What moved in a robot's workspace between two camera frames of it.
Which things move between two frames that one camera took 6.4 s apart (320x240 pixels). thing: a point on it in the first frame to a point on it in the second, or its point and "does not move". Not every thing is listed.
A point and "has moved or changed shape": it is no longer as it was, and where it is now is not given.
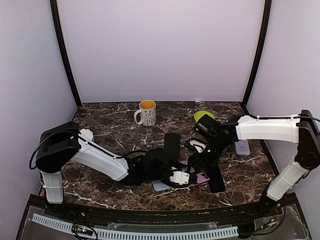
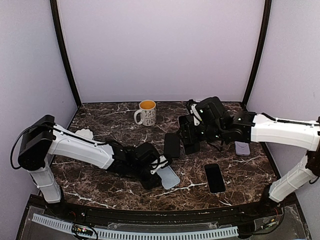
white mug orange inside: [148, 112] does not move
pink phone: [201, 177] to [183, 119]
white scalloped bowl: [87, 133] does not move
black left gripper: [177, 170] to [149, 184]
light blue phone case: [159, 186] has moved or changed shape
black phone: [216, 182] does not move
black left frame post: [61, 38] does not move
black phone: [172, 145] does not move
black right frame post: [268, 8] does not move
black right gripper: [193, 160] to [188, 131]
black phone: [216, 182] does not move
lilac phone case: [242, 148] does not move
